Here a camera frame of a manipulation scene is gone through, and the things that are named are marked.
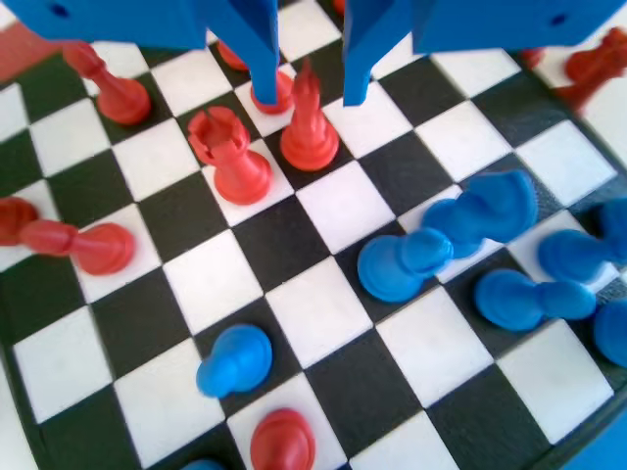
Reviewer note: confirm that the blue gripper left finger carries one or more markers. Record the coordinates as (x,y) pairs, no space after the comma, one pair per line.
(147,19)

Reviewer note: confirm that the blue knight piece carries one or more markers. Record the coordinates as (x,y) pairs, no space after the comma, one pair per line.
(490,210)

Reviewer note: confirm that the red chess bishop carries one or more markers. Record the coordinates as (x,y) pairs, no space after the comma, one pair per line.
(230,56)

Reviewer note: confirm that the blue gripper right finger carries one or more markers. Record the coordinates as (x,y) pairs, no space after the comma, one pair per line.
(490,22)

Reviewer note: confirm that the red board holder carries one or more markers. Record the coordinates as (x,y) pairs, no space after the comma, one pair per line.
(24,54)

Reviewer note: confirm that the black white chessboard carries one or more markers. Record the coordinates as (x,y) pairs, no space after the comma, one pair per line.
(313,313)

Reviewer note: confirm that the blue pawn right centre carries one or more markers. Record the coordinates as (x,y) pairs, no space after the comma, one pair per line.
(392,269)

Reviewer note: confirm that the red chess queen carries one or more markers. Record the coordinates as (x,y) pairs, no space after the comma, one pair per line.
(597,59)

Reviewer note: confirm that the red chess rook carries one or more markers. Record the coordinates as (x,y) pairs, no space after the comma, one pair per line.
(235,161)

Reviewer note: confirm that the red chess knight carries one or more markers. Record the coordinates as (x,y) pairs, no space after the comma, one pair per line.
(531,58)
(308,142)

